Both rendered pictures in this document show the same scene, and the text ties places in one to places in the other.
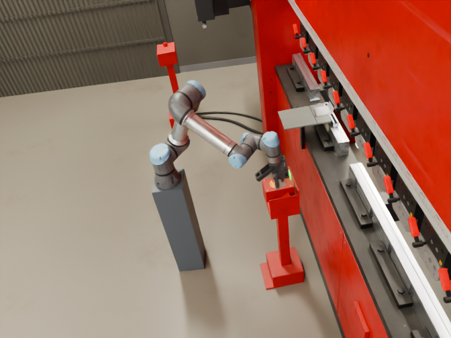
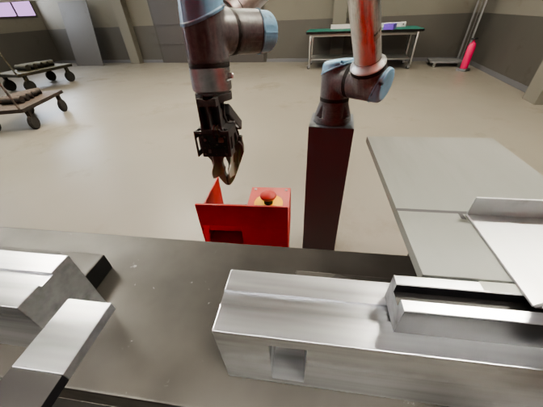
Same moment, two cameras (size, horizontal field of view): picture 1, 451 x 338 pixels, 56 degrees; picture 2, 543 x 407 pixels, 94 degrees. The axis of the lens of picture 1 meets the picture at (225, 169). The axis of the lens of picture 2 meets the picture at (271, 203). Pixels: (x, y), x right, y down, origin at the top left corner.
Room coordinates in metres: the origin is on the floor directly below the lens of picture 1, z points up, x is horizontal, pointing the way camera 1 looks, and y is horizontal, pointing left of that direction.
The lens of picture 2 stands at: (1.76, -0.75, 1.17)
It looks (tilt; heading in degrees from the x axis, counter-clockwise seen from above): 38 degrees down; 99
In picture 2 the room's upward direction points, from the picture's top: 3 degrees counter-clockwise
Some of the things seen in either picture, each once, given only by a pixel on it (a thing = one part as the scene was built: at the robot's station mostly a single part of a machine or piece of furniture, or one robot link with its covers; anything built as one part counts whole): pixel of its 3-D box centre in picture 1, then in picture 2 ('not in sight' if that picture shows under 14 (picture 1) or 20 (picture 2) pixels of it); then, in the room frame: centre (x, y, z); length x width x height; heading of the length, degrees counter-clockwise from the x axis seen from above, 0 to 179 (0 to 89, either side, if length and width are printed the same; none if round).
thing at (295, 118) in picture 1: (303, 116); (466, 187); (1.94, -0.49, 1.00); 0.26 x 0.18 x 0.01; 90
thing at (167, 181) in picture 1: (166, 174); (333, 108); (1.86, 0.34, 0.82); 0.15 x 0.15 x 0.10
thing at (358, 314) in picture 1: (360, 320); not in sight; (0.92, -0.47, 0.58); 0.15 x 0.02 x 0.07; 0
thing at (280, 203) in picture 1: (280, 192); (250, 214); (1.62, -0.27, 0.75); 0.20 x 0.16 x 0.18; 2
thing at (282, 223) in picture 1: (282, 235); not in sight; (1.62, -0.27, 0.39); 0.06 x 0.06 x 0.54; 2
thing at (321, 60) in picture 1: (329, 68); not in sight; (1.96, -0.63, 1.26); 0.15 x 0.09 x 0.17; 0
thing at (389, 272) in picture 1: (389, 272); not in sight; (0.93, -0.58, 0.89); 0.30 x 0.05 x 0.03; 0
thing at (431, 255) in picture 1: (443, 247); not in sight; (0.76, -0.63, 1.26); 0.15 x 0.09 x 0.17; 0
